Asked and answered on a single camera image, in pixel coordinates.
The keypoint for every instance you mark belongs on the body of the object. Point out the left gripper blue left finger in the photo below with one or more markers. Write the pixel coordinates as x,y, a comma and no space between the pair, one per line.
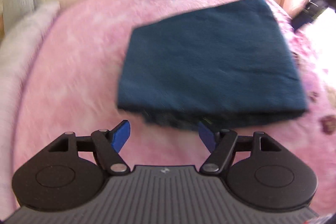
120,135

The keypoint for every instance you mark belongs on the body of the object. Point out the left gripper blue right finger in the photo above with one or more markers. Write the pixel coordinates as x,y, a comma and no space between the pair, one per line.
207,137

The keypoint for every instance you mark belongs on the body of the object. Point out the blue denim jeans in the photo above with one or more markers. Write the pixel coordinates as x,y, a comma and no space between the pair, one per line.
228,66

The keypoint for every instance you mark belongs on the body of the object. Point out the pink rose blanket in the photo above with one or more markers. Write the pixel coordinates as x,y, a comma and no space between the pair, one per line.
72,86

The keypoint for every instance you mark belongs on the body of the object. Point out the white striped quilt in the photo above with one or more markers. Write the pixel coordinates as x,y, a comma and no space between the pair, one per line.
18,51

